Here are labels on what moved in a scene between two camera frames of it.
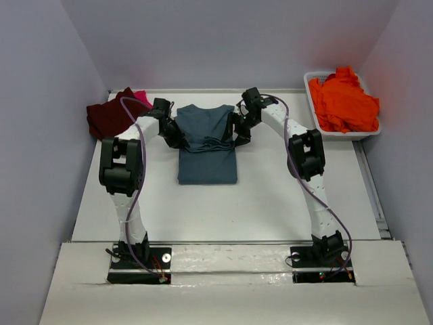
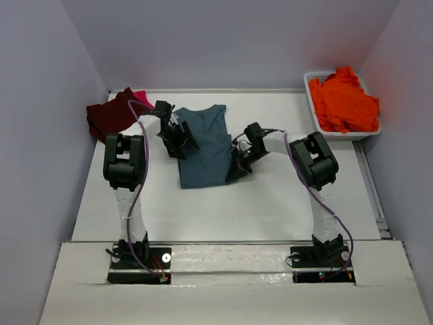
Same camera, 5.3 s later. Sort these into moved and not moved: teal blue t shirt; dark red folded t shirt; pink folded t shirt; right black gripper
Moved: right black gripper
Not moved: teal blue t shirt; dark red folded t shirt; pink folded t shirt
